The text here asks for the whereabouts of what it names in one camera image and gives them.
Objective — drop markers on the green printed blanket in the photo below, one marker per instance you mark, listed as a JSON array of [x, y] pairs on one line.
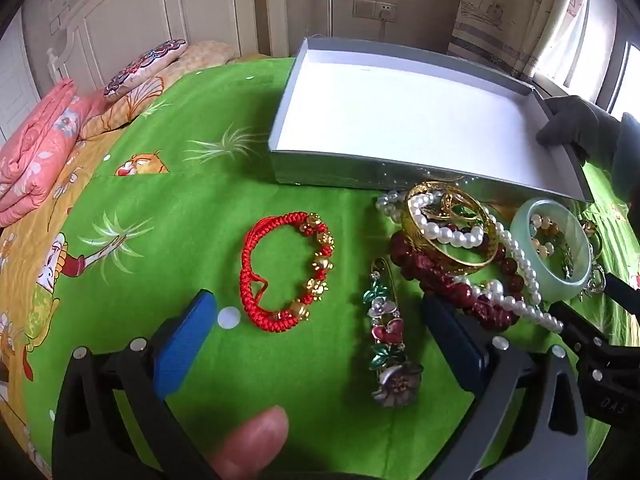
[[175, 210]]

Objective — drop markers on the embroidered round pillow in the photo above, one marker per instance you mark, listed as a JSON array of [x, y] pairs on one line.
[[145, 65]]

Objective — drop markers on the white bed headboard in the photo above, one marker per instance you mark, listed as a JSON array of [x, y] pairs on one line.
[[130, 10]]

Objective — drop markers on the grey cardboard box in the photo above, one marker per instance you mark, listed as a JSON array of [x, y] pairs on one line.
[[400, 100]]

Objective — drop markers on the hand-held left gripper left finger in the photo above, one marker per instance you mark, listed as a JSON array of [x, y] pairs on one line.
[[185, 345]]

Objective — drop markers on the gold bangle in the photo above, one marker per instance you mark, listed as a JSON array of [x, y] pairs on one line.
[[470, 264]]

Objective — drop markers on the paper wall sticker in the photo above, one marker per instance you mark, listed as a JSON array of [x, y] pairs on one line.
[[59, 15]]

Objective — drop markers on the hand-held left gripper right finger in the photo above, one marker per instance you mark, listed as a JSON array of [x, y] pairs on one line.
[[452, 340]]

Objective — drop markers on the pink folded quilt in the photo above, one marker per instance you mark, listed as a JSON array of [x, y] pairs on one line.
[[35, 160]]

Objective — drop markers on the yellow patterned pillow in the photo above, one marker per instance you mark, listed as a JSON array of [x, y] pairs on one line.
[[200, 57]]

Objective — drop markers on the boat print curtain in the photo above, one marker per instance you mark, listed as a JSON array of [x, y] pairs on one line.
[[500, 10]]

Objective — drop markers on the wall socket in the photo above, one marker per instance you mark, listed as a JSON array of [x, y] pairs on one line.
[[367, 8]]

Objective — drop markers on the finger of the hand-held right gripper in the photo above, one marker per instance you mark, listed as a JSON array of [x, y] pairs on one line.
[[622, 292], [580, 327]]

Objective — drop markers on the yellow floral bedsheet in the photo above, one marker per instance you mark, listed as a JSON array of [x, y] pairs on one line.
[[30, 230]]

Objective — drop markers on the pale green jade bangle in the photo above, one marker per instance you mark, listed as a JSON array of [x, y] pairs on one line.
[[557, 282]]

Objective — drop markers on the person's left hand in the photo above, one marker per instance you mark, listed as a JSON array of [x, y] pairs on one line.
[[250, 442]]

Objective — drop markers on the window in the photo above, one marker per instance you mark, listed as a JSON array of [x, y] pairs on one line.
[[615, 60]]

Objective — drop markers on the enamel flower brooch pin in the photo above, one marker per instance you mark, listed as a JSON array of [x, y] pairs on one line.
[[387, 330]]

